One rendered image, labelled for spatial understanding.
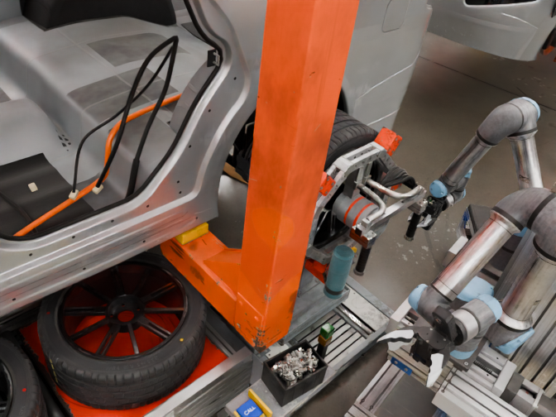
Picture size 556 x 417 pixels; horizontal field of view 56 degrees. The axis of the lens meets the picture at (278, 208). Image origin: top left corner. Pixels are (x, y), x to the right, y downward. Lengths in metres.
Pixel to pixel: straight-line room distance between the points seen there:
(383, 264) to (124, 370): 1.80
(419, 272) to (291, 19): 2.29
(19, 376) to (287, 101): 1.36
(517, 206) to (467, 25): 3.01
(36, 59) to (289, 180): 1.77
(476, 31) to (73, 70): 2.96
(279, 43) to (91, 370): 1.33
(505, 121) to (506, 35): 2.37
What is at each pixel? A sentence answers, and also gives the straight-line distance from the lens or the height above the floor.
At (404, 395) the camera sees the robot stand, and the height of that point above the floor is 0.21.
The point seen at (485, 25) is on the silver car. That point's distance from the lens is 4.38.
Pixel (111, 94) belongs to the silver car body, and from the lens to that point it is 2.52.
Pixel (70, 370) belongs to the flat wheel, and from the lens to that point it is 2.09.
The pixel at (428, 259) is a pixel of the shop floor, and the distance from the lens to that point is 3.42.
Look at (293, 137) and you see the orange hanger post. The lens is 1.38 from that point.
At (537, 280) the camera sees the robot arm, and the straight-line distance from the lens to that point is 1.60.
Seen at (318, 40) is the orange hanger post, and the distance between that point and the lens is 1.28.
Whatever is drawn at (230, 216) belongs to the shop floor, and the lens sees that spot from 3.38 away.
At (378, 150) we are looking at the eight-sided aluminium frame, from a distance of 2.12.
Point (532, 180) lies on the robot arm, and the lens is 2.25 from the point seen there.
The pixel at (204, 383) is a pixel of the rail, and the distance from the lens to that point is 2.13.
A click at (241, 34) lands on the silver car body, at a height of 1.54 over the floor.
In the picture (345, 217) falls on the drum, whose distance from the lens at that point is 2.16.
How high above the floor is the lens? 2.21
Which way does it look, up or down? 39 degrees down
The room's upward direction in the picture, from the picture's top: 9 degrees clockwise
